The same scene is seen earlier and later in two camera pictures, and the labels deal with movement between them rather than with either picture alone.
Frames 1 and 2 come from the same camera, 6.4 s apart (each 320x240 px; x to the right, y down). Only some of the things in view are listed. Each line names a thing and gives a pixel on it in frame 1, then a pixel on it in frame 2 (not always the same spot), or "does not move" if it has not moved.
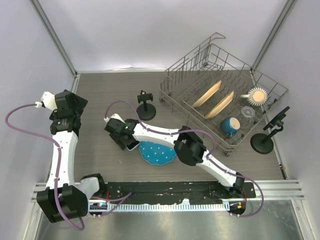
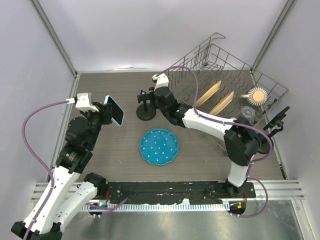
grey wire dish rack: [217, 94] does not move
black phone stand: [146, 111] does not move
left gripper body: [80, 104] to [101, 117]
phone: [132, 145] to [117, 113]
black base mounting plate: [143, 193] does not move
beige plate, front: [220, 106] does not move
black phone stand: [263, 143] does not move
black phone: [277, 117] does not move
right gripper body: [120, 142] to [165, 112]
